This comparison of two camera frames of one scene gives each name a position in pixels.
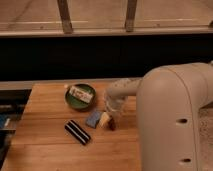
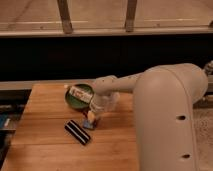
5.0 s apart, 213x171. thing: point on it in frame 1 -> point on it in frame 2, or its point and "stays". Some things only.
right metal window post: x=130 y=17 stays
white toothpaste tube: x=81 y=94 stays
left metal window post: x=65 y=16 stays
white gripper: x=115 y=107 -> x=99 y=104
